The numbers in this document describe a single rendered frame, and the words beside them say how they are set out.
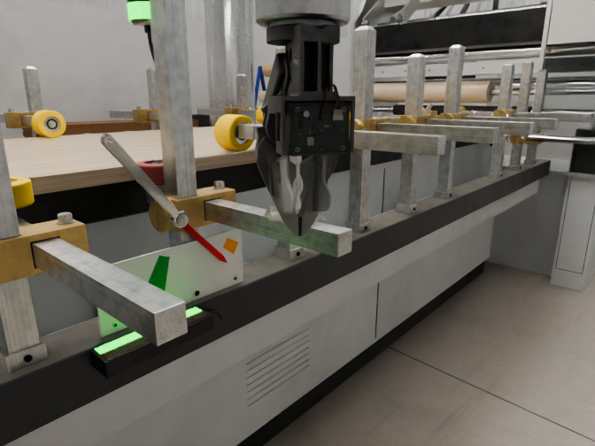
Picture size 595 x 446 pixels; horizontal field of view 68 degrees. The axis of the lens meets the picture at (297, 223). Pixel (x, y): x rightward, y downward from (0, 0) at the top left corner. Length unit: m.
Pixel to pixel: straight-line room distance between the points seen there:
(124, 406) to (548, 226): 2.56
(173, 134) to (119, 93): 7.85
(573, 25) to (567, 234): 1.06
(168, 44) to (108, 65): 7.80
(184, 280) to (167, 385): 0.19
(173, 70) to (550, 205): 2.51
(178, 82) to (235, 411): 0.90
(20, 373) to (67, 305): 0.28
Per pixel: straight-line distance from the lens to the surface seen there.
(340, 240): 0.54
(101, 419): 0.78
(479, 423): 1.69
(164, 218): 0.68
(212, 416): 1.24
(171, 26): 0.69
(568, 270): 2.85
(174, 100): 0.68
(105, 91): 8.43
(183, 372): 0.83
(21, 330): 0.65
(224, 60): 4.62
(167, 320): 0.39
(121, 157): 0.57
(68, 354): 0.66
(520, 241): 3.00
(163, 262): 0.69
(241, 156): 1.01
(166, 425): 1.15
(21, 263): 0.61
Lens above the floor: 1.02
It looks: 16 degrees down
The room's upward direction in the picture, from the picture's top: straight up
